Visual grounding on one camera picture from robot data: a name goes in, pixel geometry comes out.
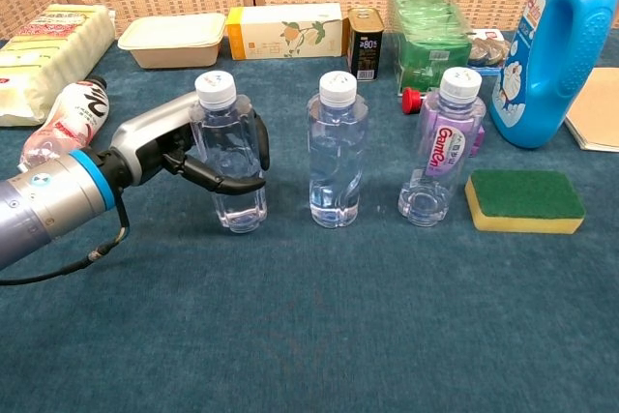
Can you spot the kraft spiral notebook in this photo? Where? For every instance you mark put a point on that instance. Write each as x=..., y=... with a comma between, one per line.
x=597, y=113

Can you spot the white orange cardboard box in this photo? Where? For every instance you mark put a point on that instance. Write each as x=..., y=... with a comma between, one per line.
x=285, y=31

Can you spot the small red capped bottle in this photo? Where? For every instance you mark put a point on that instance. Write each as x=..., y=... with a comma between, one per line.
x=412, y=101

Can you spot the blue table cloth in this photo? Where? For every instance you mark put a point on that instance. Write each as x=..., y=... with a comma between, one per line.
x=309, y=311

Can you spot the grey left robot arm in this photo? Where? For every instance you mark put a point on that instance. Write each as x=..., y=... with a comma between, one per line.
x=43, y=200

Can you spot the blue detergent bottle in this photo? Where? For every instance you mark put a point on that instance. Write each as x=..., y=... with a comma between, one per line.
x=537, y=69

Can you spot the blue blister pack of clips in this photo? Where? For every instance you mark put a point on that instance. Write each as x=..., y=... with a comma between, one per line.
x=486, y=52

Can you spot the small brown brush pack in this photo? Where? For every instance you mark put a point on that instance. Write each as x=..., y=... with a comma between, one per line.
x=365, y=45

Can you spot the green yellow scouring sponge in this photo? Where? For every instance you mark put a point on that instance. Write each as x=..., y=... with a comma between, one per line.
x=524, y=197

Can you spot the pink white drink bottle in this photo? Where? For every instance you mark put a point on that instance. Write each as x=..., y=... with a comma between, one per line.
x=72, y=118

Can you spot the clear box of green sachets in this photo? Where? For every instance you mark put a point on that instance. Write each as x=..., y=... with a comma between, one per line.
x=425, y=40

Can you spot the beige lidded food container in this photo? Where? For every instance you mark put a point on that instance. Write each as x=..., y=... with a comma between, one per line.
x=171, y=43

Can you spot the yellow sponge multipack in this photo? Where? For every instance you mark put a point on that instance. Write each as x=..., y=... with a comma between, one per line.
x=48, y=55

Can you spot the clear water bottle purple label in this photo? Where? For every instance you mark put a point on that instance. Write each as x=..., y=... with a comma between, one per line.
x=440, y=152

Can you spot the clear water bottle white cap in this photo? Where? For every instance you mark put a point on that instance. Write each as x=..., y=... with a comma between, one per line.
x=215, y=86
x=336, y=152

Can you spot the purple small box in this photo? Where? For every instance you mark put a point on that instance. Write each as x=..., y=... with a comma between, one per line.
x=477, y=139

